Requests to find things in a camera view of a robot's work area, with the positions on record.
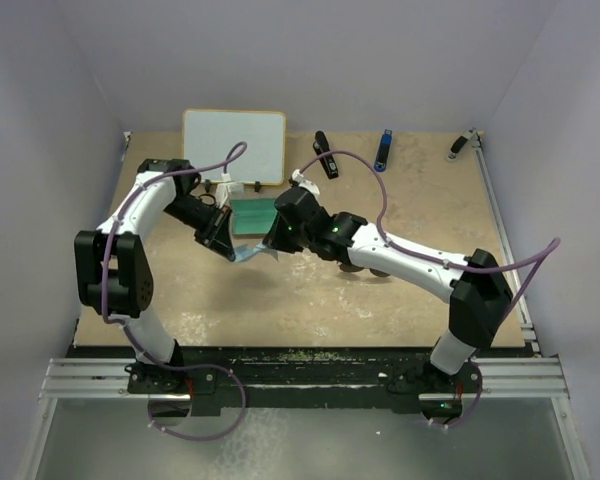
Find light blue cleaning cloth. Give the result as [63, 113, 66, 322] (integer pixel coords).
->
[233, 243, 278, 263]

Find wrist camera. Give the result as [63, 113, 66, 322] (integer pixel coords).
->
[289, 169, 320, 198]
[215, 172, 245, 207]

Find black stapler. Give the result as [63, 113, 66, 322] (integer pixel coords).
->
[313, 130, 339, 180]

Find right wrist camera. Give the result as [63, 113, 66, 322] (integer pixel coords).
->
[289, 169, 320, 198]

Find blue stapler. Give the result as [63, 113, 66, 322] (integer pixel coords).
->
[374, 129, 393, 172]

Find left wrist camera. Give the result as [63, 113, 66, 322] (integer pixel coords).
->
[215, 172, 245, 207]

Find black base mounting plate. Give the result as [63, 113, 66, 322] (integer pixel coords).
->
[125, 347, 482, 418]

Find aviator sunglasses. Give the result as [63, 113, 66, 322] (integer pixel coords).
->
[339, 264, 389, 278]

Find black handled tool at corner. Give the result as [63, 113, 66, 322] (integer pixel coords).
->
[446, 127, 482, 162]

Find green lined glasses case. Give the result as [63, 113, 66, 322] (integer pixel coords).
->
[230, 197, 276, 236]

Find aluminium rail frame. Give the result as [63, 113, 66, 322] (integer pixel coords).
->
[17, 127, 594, 480]

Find small whiteboard yellow frame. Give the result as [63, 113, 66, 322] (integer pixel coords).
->
[182, 109, 286, 186]

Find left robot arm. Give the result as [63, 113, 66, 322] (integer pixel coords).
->
[74, 159, 236, 392]

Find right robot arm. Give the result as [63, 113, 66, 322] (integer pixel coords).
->
[264, 186, 513, 391]

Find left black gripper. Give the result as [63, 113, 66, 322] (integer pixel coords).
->
[163, 195, 236, 261]

